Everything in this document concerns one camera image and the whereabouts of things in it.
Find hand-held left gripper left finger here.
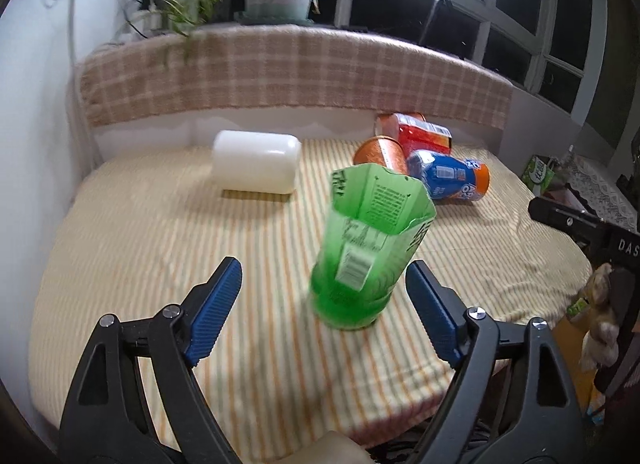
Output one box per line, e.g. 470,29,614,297
59,256,244,464

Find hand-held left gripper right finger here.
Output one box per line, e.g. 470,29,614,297
405,260,587,464

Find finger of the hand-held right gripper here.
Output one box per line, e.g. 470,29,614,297
528,196,608,245

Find green plastic cup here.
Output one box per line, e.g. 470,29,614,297
309,163,438,331

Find person's right hand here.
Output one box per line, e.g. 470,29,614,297
579,262,623,372

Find white lace cloth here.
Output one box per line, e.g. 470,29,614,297
564,154,640,233

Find green carton box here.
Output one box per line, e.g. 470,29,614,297
522,154,557,195

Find striped table cloth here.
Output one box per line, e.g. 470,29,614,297
30,136,594,451

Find white plastic jar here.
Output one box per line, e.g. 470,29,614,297
211,130,303,195

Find cream rounded object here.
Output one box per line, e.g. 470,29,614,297
299,431,372,464

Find checked pink blanket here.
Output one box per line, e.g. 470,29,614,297
79,24,516,133

